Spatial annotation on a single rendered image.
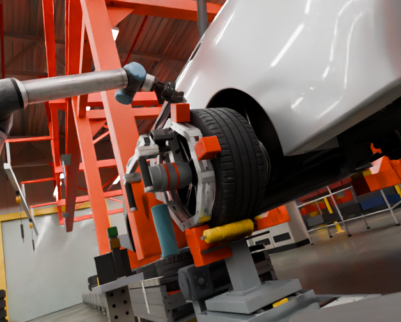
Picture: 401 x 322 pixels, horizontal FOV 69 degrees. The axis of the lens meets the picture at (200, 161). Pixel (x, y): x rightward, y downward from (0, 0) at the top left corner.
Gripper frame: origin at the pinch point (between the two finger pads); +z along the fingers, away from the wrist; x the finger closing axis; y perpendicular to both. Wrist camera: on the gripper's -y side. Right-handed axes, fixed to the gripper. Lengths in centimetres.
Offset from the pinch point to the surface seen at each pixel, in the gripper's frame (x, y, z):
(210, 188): -54, 25, 16
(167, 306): -106, -49, 34
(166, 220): -66, -5, 8
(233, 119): -18.8, 29.0, 18.3
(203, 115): -21.5, 25.9, 4.3
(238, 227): -65, 18, 36
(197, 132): -31.7, 26.4, 3.3
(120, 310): -109, -10, -1
